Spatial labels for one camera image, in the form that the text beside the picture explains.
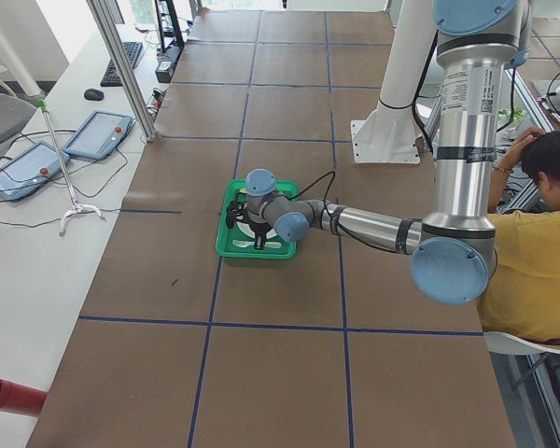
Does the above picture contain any pale mint plastic fork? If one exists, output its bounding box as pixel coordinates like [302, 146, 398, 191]
[232, 240, 283, 250]

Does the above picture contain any black keyboard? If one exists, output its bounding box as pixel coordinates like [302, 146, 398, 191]
[99, 41, 145, 88]

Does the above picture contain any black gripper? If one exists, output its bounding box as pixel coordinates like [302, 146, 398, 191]
[248, 220, 270, 250]

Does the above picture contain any person in yellow shirt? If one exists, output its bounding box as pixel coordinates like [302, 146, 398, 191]
[476, 127, 560, 344]

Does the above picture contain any white round plate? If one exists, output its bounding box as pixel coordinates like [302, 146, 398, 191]
[236, 222, 277, 240]

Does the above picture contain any far blue teach pendant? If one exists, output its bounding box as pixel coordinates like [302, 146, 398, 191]
[63, 110, 133, 161]

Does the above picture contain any red cylinder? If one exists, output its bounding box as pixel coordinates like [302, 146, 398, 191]
[0, 379, 48, 417]

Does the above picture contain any green plastic tray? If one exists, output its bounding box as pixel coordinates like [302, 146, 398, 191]
[216, 178, 297, 260]

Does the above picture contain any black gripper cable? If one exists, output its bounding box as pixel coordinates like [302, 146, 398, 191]
[294, 170, 402, 256]

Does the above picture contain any near blue teach pendant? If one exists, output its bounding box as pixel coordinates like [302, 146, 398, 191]
[0, 141, 62, 202]

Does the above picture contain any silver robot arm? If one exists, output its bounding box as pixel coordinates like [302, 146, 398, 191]
[237, 1, 532, 304]

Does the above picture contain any black computer mouse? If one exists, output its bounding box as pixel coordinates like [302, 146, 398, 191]
[83, 89, 105, 102]

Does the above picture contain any black computer box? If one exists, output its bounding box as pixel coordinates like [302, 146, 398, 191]
[155, 41, 184, 84]

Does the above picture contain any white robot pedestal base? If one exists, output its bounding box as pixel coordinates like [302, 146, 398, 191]
[351, 0, 437, 164]

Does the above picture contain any blue teach pendant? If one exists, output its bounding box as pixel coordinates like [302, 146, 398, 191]
[0, 141, 62, 202]
[63, 110, 133, 161]

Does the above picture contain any aluminium frame post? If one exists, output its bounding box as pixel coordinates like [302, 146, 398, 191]
[87, 0, 157, 142]

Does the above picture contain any white chair seat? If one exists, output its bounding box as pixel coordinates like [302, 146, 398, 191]
[483, 331, 560, 356]

